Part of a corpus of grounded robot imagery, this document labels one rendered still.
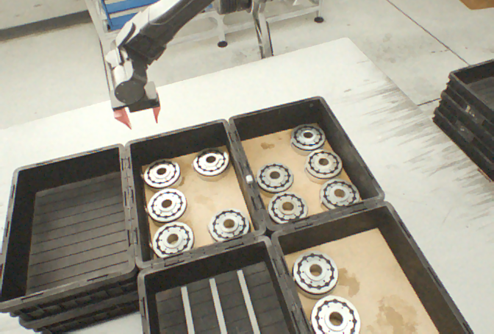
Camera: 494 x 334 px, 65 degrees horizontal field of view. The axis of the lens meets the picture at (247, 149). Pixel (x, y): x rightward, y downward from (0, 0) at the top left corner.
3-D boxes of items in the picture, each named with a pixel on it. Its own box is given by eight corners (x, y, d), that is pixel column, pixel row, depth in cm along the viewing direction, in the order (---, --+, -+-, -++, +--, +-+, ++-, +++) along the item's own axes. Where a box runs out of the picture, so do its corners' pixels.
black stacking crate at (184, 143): (136, 168, 119) (125, 143, 110) (229, 145, 123) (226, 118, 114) (150, 290, 93) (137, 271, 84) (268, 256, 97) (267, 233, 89)
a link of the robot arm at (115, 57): (129, 40, 82) (102, 47, 81) (134, 58, 78) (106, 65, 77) (137, 68, 87) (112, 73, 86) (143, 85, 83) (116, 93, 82)
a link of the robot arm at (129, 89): (164, 40, 84) (130, 18, 78) (176, 69, 76) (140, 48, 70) (132, 79, 88) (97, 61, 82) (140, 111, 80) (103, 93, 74)
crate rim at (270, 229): (227, 123, 116) (226, 117, 114) (320, 100, 120) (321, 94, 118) (268, 237, 90) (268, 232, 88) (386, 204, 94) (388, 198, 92)
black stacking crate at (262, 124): (231, 144, 123) (227, 118, 114) (318, 123, 127) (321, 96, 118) (270, 256, 97) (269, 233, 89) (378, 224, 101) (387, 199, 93)
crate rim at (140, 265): (126, 147, 112) (123, 141, 110) (227, 123, 116) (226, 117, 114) (139, 275, 86) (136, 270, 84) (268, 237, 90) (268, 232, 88)
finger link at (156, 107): (167, 129, 94) (159, 99, 87) (137, 136, 93) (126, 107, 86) (163, 111, 99) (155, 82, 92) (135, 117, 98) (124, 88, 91)
